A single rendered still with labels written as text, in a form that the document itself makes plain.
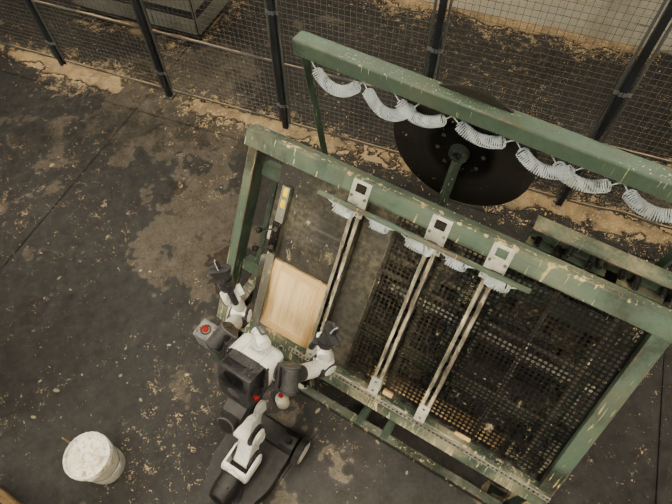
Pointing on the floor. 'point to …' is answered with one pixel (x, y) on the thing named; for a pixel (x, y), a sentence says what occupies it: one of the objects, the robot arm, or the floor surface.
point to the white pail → (93, 459)
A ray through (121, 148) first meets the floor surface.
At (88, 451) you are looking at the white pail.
